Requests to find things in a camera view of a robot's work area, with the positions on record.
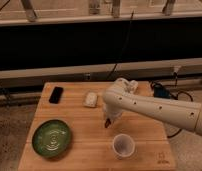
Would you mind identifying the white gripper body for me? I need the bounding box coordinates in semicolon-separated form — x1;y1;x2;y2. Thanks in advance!
103;104;123;123

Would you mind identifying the red-brown pepper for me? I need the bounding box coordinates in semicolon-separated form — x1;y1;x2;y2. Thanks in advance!
104;119;111;128

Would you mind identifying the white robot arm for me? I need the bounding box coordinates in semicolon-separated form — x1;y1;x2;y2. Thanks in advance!
102;78;202;136

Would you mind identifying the green ceramic plate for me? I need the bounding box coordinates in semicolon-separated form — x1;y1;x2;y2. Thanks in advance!
32;119;72;158

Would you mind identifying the small white plastic bottle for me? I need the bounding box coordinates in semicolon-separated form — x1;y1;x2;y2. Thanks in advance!
129;80;139;94

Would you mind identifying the blue box on floor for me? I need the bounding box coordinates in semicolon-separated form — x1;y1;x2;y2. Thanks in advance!
154;88;170;99

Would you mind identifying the black smartphone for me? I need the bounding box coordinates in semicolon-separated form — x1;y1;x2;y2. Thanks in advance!
49;87;63;104

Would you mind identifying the black floor cable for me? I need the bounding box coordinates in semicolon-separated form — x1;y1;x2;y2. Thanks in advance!
150;71;194;139

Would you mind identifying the black hanging cable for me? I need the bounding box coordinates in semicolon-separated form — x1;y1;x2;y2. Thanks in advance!
105;9;136;81

